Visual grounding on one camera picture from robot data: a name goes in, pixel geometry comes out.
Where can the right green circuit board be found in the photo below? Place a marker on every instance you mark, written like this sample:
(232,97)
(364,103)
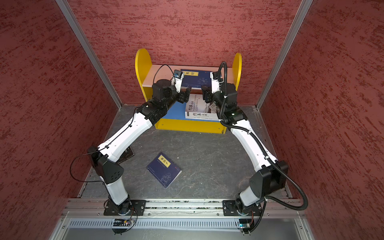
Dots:
(245,224)

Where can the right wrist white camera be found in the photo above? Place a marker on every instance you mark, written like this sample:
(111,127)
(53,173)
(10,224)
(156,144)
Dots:
(215,82)

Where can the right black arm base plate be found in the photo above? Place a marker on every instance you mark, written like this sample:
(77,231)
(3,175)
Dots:
(236,208)

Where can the right corner aluminium profile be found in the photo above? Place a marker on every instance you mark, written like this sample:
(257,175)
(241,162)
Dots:
(290,37)

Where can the dark blue booklet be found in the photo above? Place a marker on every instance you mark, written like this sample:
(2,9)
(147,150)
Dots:
(164,169)
(196,79)

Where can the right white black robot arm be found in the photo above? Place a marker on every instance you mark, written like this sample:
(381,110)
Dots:
(268,177)

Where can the heritage culture photo book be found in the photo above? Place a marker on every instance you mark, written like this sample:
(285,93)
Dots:
(196,106)

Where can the black book with gold letters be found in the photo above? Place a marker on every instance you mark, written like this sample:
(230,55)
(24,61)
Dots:
(127,154)

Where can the slotted white cable duct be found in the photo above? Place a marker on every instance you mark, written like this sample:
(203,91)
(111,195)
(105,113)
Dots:
(169,224)

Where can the left green circuit board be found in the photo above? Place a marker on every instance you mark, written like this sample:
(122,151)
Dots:
(122,223)

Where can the white book with brown blocks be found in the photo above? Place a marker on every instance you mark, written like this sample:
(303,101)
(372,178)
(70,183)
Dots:
(203,118)

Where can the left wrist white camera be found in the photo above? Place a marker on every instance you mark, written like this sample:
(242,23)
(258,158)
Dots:
(178,77)

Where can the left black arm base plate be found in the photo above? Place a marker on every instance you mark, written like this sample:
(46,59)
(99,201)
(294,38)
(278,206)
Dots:
(127,208)

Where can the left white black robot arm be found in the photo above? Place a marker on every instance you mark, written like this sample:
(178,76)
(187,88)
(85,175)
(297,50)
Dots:
(104,157)

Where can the wrist white camera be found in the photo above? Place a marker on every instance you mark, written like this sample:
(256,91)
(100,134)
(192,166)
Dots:
(178,77)
(215,82)

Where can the corner aluminium profile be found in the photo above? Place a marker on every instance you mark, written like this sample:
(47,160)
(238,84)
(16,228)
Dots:
(79,33)
(290,37)

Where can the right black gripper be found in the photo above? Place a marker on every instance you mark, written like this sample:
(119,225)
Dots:
(207,94)

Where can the left corner aluminium profile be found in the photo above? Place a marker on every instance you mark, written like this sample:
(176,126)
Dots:
(79,33)

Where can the green circuit board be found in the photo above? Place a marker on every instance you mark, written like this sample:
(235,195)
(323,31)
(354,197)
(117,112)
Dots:
(122,223)
(245,224)

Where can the aluminium mounting rail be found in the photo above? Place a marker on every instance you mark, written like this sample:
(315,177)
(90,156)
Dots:
(173,208)

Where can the yellow pink blue bookshelf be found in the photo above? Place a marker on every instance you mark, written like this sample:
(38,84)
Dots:
(175,119)

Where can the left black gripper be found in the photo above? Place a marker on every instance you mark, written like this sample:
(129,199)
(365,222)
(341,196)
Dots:
(184,96)

